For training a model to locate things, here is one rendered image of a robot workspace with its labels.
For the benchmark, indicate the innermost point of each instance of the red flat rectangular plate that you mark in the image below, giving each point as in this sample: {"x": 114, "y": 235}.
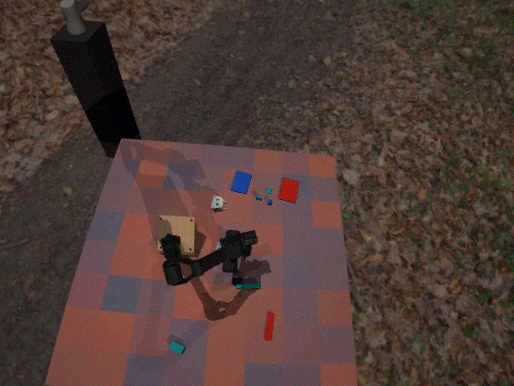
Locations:
{"x": 289, "y": 190}

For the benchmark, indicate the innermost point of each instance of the red flat bar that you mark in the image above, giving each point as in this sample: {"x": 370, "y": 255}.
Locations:
{"x": 269, "y": 327}

